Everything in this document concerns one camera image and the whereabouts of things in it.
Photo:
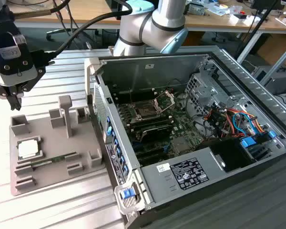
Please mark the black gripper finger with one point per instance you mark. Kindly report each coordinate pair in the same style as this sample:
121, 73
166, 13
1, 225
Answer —
33, 81
2, 91

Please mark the silver CPU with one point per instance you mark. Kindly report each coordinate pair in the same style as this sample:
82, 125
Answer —
28, 149

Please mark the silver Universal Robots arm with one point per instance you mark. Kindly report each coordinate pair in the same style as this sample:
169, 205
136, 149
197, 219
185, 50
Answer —
166, 14

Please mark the CPU socket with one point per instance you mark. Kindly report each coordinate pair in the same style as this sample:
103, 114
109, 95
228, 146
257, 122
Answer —
145, 111

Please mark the black office chair base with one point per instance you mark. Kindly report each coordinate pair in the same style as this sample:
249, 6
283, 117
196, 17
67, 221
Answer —
57, 32

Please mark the grey plastic parts rack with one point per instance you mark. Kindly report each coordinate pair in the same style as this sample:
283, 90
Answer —
52, 140

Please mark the green RAM stick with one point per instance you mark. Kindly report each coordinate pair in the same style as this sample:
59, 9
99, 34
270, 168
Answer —
54, 159

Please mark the open grey PC case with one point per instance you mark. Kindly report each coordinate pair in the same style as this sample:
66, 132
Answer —
133, 71

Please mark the black RAM stick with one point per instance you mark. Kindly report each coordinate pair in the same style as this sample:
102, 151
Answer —
152, 126
150, 120

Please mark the black graphics card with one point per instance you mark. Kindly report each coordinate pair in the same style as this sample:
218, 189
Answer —
157, 133

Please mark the green motherboard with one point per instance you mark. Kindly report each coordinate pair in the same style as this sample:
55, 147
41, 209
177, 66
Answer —
181, 126

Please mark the grey power supply unit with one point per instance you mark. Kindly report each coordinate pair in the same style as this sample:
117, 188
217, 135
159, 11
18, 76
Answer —
155, 181

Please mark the grey chipset heatsink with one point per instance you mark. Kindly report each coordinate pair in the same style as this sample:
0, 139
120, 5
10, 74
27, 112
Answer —
182, 145

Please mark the silver metal drive cage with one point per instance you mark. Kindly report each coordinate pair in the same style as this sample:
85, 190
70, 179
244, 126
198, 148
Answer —
200, 93

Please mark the grey metal drive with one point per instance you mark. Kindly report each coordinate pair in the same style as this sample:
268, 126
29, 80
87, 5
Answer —
196, 10

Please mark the long wooden desk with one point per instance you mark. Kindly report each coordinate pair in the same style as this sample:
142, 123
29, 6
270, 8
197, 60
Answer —
205, 23

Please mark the small white box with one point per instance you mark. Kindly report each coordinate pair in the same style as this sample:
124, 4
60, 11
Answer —
238, 20

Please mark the blue plastic clip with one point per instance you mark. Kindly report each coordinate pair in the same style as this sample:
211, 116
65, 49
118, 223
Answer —
271, 134

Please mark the brown cardboard box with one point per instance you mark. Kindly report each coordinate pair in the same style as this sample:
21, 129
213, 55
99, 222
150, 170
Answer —
276, 45

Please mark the grey desktop computer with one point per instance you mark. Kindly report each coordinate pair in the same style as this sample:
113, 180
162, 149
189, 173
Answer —
281, 82

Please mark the aluminium profile beam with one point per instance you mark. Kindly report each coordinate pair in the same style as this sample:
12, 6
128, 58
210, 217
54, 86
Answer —
281, 58

